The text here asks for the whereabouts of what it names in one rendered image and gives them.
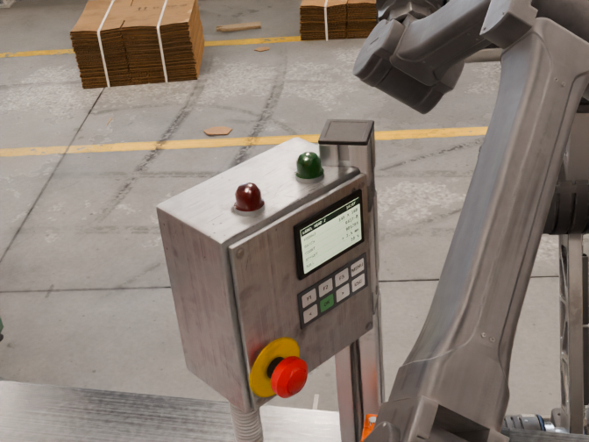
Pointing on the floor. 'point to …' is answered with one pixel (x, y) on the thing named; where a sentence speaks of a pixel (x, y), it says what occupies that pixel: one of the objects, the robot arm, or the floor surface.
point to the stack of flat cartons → (138, 42)
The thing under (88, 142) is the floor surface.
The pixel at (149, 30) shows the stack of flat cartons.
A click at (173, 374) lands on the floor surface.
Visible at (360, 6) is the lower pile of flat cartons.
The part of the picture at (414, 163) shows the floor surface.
